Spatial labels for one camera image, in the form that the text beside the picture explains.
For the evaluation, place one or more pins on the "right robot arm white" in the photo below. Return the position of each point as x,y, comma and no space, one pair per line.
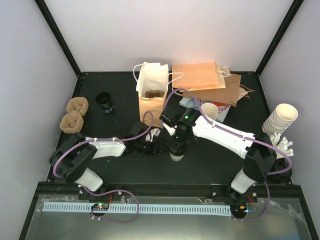
255,149

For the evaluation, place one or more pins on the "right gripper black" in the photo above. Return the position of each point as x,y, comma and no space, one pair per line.
173,145

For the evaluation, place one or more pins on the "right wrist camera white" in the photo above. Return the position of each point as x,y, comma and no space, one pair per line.
168,124

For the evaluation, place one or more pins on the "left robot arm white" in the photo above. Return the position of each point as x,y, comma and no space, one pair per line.
72,159

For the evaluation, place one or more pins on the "blue slotted cable duct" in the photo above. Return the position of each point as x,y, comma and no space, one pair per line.
121,208

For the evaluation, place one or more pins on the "light blue paper bag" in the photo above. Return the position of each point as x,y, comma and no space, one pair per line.
188,103

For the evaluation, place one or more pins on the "tall white cup stack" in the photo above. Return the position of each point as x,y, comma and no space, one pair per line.
280,119

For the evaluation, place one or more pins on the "single white paper cup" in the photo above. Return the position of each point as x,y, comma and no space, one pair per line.
176,156

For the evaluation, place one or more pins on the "brown pulp cup carrier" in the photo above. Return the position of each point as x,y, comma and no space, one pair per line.
154,94

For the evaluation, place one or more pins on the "orange paper bag white handles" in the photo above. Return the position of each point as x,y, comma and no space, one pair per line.
152,85

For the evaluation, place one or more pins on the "black paper cup stack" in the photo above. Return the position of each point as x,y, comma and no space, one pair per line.
105,102

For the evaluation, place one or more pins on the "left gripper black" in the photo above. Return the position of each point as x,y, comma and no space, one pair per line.
156,149

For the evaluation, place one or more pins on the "pulp cup carrier stack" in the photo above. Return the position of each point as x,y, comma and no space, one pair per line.
73,121

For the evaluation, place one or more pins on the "white paper cup stack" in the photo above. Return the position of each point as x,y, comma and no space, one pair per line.
210,110

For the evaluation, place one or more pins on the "checkered paper bag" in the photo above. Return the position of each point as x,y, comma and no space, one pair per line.
223,109

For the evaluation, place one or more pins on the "brown kraft paper bag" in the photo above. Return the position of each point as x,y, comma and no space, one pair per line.
228,95

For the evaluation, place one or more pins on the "orange paper bag stack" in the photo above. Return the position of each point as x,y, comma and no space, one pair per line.
199,76

